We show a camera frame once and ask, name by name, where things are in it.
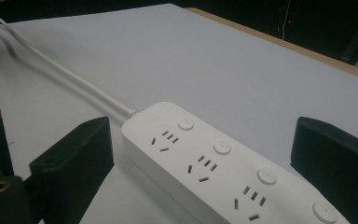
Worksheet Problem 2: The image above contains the white power strip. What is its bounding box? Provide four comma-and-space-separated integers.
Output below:
120, 101, 352, 224

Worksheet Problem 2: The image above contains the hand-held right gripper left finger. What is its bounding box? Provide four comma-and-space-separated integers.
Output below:
29, 116, 116, 224

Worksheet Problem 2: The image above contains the white power strip cable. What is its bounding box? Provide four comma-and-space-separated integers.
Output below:
0, 14, 139, 119

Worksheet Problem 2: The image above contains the thin white cord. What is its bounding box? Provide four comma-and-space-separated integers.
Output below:
281, 0, 293, 41

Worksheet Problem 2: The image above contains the white table cover sheet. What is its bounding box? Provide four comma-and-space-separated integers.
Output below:
0, 3, 358, 224

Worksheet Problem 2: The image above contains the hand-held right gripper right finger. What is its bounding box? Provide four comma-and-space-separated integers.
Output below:
290, 116, 358, 224

